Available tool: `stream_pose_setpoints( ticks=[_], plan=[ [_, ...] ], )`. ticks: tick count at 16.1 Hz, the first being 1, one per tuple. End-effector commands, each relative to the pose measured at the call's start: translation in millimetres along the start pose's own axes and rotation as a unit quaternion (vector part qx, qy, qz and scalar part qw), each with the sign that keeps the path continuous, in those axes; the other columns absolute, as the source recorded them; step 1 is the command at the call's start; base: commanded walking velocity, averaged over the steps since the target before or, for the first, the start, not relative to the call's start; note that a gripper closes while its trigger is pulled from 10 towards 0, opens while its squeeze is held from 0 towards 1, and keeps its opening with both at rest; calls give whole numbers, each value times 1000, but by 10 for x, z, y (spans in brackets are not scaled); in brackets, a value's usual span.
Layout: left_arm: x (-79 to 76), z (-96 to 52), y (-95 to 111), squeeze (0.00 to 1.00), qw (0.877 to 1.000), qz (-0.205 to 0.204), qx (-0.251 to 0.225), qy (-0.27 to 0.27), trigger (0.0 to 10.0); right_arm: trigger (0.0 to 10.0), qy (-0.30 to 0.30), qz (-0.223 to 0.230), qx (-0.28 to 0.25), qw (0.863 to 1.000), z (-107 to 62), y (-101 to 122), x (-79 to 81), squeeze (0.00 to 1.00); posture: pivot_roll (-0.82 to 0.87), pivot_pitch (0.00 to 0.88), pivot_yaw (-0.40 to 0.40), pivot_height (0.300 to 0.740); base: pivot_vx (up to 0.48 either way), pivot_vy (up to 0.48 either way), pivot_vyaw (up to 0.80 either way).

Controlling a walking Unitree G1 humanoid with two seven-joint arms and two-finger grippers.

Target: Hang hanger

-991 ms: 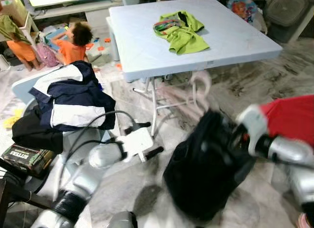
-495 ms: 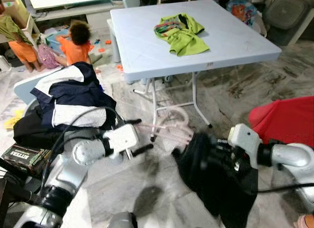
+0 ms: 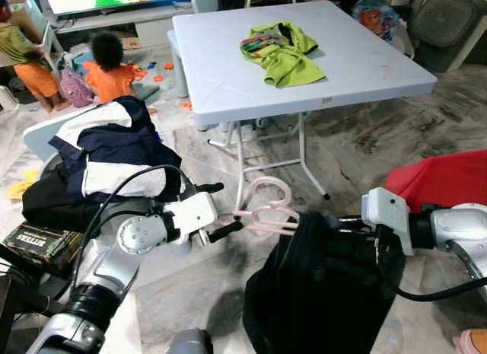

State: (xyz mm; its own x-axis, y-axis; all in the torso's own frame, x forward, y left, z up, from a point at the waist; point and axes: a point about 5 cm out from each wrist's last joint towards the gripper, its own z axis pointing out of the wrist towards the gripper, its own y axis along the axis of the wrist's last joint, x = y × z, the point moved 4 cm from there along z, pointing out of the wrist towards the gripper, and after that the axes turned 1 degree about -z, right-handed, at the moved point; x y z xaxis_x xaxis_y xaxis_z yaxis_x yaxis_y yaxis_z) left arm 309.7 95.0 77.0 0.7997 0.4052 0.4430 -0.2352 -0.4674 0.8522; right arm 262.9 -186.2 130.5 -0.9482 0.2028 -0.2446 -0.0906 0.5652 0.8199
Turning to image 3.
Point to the black garment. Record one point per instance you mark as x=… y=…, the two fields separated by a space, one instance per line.
x=319 y=293

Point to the cartoon print kids chair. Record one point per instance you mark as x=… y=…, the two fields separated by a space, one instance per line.
x=377 y=23

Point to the black cloth pile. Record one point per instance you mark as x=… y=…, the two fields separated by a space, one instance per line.
x=53 y=205

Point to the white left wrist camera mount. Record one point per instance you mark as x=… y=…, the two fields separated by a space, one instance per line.
x=190 y=213

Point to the navy and white jacket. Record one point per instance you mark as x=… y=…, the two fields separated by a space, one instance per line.
x=114 y=145

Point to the child in orange shirt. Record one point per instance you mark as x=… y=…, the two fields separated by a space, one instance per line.
x=110 y=80

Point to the purple backpack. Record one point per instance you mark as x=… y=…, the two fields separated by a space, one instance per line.
x=76 y=87

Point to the white folding table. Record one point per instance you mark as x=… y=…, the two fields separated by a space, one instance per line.
x=365 y=57

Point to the red garment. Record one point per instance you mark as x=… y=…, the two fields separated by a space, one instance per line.
x=449 y=179

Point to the orange toy piece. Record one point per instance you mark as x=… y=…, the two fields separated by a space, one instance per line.
x=186 y=106
x=158 y=78

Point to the green cloth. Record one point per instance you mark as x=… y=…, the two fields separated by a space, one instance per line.
x=293 y=68

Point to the yellow cloth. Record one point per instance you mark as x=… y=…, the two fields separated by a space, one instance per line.
x=21 y=185

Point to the pale blue plastic chair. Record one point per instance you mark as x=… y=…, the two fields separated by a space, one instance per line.
x=205 y=0
x=42 y=137

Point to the pale blue kids table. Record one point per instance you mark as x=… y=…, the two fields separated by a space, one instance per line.
x=176 y=65

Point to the child in green shirt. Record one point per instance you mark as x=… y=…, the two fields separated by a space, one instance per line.
x=19 y=46

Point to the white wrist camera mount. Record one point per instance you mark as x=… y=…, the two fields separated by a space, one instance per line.
x=190 y=213
x=386 y=213

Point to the pink plastic hanger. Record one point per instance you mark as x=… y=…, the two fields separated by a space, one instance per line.
x=262 y=226

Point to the dark grey speaker box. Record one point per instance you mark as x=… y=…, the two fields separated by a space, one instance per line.
x=449 y=27

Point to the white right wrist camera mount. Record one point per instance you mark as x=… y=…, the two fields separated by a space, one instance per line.
x=386 y=213

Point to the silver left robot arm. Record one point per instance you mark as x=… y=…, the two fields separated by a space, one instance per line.
x=141 y=234

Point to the white television stand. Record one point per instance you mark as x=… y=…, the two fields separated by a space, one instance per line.
x=144 y=23

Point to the dark printed carton box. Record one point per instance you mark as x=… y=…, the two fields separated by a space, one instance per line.
x=38 y=243

